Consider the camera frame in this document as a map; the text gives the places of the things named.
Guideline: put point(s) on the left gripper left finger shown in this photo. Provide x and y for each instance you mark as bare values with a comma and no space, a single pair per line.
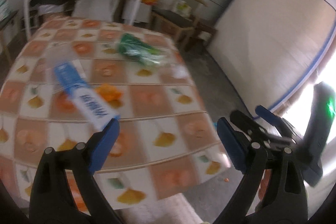
51,198

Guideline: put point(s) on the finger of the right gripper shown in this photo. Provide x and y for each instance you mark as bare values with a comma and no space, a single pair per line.
250,127
285,129

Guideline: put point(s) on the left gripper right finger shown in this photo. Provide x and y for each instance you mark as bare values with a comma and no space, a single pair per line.
272,189

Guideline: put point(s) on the blue white carton box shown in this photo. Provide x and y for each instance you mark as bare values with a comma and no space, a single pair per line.
91,105

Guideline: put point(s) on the white mattress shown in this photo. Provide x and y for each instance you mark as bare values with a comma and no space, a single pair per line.
268,48

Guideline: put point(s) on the wooden chair by fridge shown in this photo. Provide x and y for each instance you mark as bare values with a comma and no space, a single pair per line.
182,22

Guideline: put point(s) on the patterned tablecloth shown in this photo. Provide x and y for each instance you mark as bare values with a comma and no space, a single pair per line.
167,142

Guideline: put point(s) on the green plastic bag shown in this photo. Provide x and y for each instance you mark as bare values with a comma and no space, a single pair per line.
135,49

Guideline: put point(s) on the clear plastic bag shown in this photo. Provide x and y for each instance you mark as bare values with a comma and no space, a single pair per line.
59,53

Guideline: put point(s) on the white pillow bag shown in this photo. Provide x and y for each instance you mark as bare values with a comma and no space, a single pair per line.
103,10

